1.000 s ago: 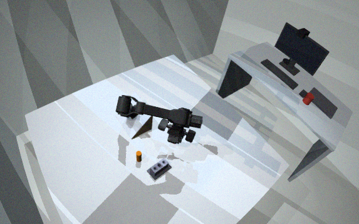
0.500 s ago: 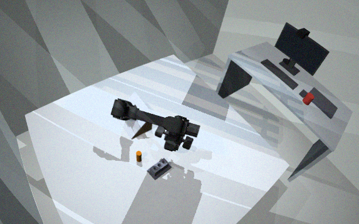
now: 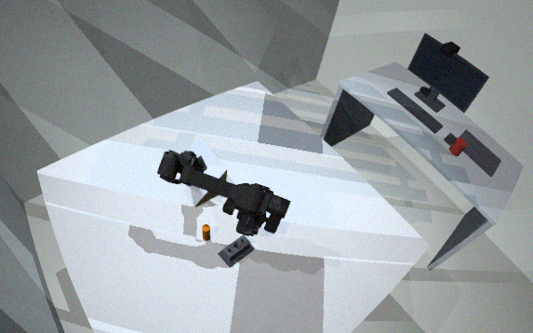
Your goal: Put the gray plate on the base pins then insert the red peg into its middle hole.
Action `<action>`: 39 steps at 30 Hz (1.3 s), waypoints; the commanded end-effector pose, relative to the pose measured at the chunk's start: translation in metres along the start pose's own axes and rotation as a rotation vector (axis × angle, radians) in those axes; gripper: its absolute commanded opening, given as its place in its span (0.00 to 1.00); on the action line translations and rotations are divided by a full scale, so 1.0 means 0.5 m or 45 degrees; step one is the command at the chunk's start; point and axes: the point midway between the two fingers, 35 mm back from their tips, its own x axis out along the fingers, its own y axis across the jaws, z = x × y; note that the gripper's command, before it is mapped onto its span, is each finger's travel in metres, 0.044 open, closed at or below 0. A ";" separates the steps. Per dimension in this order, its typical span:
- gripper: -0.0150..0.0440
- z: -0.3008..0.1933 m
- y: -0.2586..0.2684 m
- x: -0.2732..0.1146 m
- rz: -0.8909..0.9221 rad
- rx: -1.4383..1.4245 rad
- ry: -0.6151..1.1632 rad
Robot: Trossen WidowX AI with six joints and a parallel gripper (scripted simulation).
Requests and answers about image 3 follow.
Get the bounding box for brown cylinder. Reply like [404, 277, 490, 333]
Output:
[202, 224, 210, 241]

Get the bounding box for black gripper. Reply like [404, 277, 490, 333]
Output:
[222, 199, 282, 233]

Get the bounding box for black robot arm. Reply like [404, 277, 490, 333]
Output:
[156, 150, 291, 236]

